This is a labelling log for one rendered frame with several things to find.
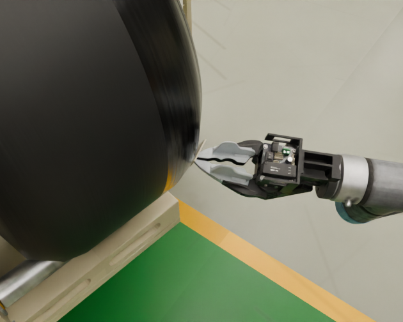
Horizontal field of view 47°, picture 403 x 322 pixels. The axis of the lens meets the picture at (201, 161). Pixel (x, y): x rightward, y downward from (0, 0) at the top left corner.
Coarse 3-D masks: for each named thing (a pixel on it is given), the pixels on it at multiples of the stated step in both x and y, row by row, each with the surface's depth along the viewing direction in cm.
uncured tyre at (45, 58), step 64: (0, 0) 39; (64, 0) 41; (128, 0) 45; (0, 64) 39; (64, 64) 42; (128, 64) 46; (192, 64) 52; (0, 128) 40; (64, 128) 43; (128, 128) 48; (192, 128) 56; (0, 192) 44; (64, 192) 46; (128, 192) 54; (64, 256) 57
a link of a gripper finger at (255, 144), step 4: (248, 140) 73; (252, 140) 73; (256, 140) 73; (240, 144) 73; (244, 144) 73; (248, 144) 73; (252, 144) 73; (256, 144) 73; (260, 144) 73; (252, 148) 72; (256, 148) 72; (256, 152) 72; (252, 156) 73; (256, 156) 74
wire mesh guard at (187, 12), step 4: (184, 0) 133; (188, 0) 132; (184, 4) 134; (188, 4) 134; (184, 8) 135; (188, 8) 135; (184, 12) 136; (188, 12) 136; (188, 16) 137; (188, 20) 138; (188, 24) 139
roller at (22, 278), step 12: (24, 264) 73; (36, 264) 73; (48, 264) 74; (60, 264) 75; (12, 276) 72; (24, 276) 72; (36, 276) 73; (48, 276) 74; (0, 288) 70; (12, 288) 71; (24, 288) 72; (12, 300) 71
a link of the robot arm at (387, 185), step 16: (368, 160) 70; (384, 160) 71; (368, 176) 68; (384, 176) 68; (400, 176) 68; (368, 192) 68; (384, 192) 68; (400, 192) 68; (368, 208) 74; (384, 208) 70; (400, 208) 70
